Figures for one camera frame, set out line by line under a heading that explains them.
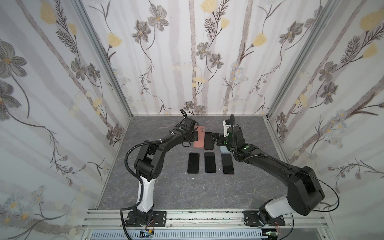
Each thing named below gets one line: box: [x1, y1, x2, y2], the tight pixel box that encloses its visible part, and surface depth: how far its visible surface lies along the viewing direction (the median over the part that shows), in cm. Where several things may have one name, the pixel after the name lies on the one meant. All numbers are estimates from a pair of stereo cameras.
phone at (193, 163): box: [187, 152, 200, 174], surface depth 95 cm
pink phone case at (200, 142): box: [193, 126, 206, 148], surface depth 100 cm
